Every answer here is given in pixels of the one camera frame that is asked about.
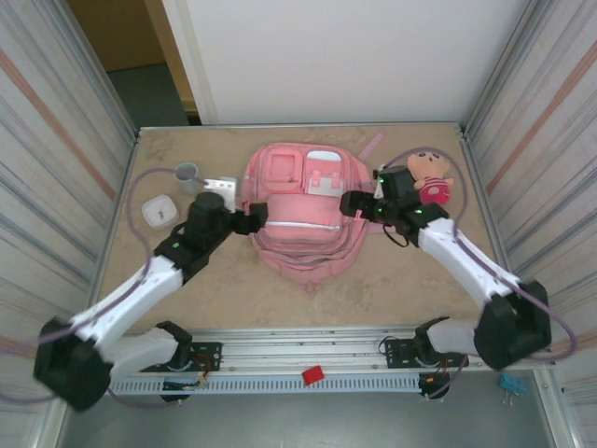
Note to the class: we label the pink plush doll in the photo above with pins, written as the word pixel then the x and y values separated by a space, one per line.
pixel 431 186

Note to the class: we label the pink student backpack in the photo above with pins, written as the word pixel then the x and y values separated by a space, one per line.
pixel 298 242

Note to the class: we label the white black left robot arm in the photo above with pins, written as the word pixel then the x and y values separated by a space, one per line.
pixel 135 294

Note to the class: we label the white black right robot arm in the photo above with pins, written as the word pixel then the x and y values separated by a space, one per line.
pixel 462 261

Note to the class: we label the grey plastic cup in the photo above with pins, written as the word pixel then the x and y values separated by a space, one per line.
pixel 186 186

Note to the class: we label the white square box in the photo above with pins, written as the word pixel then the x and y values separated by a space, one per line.
pixel 159 212

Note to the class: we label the small red block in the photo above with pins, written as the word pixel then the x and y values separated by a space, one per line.
pixel 313 375

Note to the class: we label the tan wooden door edge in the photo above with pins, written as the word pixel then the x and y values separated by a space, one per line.
pixel 172 46

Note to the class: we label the blue binder clip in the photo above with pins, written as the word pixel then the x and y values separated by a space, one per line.
pixel 512 382

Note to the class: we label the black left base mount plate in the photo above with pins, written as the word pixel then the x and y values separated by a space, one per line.
pixel 207 350

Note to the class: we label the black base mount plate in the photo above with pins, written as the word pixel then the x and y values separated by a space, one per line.
pixel 401 352
pixel 207 350

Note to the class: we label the aluminium mounting rail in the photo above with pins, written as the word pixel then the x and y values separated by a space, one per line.
pixel 303 347

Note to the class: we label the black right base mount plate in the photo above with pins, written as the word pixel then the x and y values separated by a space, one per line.
pixel 401 352

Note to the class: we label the aluminium frame post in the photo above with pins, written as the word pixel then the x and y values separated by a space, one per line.
pixel 501 70
pixel 106 70

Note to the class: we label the white door frame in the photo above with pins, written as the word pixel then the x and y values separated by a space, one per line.
pixel 191 46

